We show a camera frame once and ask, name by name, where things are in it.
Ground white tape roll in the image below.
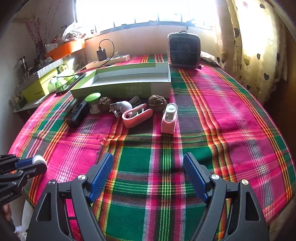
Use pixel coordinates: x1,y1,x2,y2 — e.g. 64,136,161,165
32,155,47,166

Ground brown walnut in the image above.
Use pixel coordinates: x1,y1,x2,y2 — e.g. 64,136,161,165
98,97,112,112
147,95,167,113

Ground white round hook knob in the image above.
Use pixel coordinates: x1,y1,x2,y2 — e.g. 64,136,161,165
110,101,132,118

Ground white usb cable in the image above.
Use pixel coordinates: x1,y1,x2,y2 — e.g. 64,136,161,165
109,95,142,112

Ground green mushroom lamp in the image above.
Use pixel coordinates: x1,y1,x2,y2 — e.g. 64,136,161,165
85,92,101,114

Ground pink clip with green pad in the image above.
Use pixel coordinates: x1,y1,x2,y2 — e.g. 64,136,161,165
161,103,178,135

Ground yellow green box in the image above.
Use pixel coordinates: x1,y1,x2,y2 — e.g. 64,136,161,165
22,69,58,102

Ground green tissue pack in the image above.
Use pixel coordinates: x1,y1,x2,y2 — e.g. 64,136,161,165
48,76,64,93

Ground striped white box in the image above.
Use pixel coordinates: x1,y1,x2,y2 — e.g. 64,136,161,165
23,59,63,83

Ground black tablet phone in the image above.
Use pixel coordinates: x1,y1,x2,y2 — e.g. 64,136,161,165
55,73,86,95

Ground plaid pink green bedsheet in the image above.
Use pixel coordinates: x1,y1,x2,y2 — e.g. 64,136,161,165
10,64,295,240

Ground red flower branches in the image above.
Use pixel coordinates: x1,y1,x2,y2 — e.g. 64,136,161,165
25,1,61,56

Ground orange tray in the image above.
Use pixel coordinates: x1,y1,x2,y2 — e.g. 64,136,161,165
46,39,85,61

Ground green white shallow box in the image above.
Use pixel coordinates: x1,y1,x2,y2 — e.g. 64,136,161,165
71,63,171,99

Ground black charger adapter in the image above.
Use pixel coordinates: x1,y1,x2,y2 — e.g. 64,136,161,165
96,47,107,61

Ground white power strip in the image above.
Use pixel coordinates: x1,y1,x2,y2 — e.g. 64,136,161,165
85,55,130,70

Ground grey portable space heater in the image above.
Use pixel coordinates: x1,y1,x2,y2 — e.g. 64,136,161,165
167,30,201,69

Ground heart pattern curtain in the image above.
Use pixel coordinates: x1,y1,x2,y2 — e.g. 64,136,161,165
216,1,287,104

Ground black charger cable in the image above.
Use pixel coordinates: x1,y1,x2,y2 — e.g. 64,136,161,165
92,38,115,69

